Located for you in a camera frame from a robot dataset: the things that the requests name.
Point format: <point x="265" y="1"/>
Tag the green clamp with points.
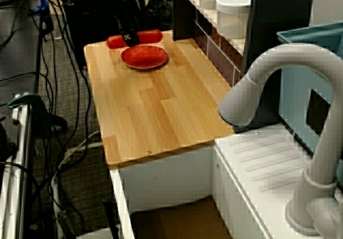
<point x="29" y="99"/>

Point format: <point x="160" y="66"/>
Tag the dark tiled backsplash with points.
<point x="214" y="48"/>

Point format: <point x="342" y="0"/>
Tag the red round plate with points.
<point x="144" y="56"/>

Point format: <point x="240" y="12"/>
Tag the blue plastic bin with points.
<point x="297" y="94"/>

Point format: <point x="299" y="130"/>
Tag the white metal frame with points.
<point x="18" y="169"/>

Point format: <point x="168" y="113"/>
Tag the blue tape wrap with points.
<point x="43" y="8"/>

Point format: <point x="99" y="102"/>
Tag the grey toy faucet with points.
<point x="324" y="142"/>

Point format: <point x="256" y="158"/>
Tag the black end panel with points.
<point x="185" y="11"/>

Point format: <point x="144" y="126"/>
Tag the red toy sausage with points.
<point x="150" y="36"/>

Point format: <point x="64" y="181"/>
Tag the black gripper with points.
<point x="126" y="16"/>

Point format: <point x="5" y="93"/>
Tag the black upright panel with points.
<point x="281" y="6"/>

